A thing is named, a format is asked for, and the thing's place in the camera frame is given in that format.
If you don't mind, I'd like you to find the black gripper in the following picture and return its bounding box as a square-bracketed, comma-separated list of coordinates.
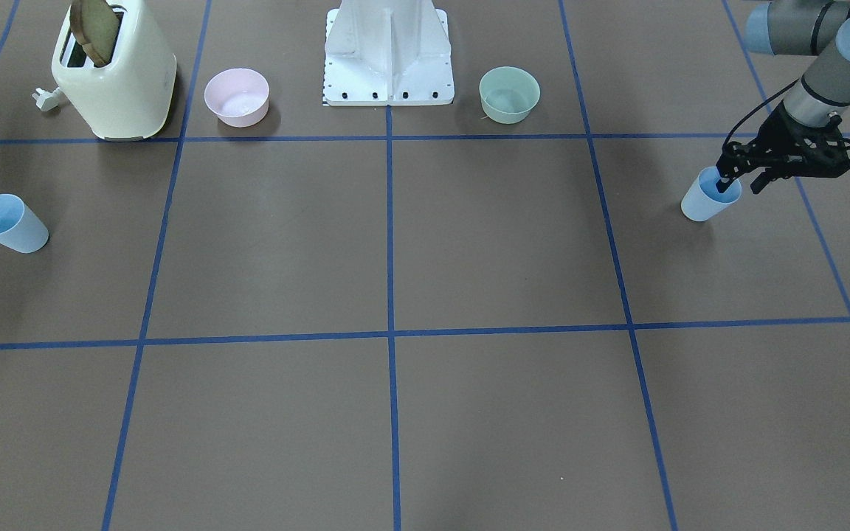
[715, 104, 850, 195]

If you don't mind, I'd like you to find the light blue plastic cup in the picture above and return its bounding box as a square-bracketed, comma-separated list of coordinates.
[0, 194, 49, 254]
[680, 166, 742, 222]

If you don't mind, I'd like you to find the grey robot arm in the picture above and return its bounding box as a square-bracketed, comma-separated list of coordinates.
[716, 1, 850, 194]

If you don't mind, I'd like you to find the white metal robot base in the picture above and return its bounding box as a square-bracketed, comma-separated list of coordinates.
[322, 1, 455, 107]

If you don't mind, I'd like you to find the green plastic bowl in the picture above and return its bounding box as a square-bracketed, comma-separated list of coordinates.
[479, 66, 541, 125]

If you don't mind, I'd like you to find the pink plastic bowl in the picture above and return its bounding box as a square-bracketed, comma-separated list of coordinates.
[204, 68, 270, 128]

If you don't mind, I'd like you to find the cream white toaster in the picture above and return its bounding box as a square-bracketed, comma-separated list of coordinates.
[51, 1, 178, 142]

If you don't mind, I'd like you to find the brown toast slice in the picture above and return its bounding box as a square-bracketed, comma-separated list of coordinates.
[69, 1, 121, 68]

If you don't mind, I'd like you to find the white toaster plug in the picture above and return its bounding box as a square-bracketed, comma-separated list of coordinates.
[32, 87, 66, 112]

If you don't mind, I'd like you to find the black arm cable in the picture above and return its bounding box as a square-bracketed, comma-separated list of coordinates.
[722, 80, 797, 152]

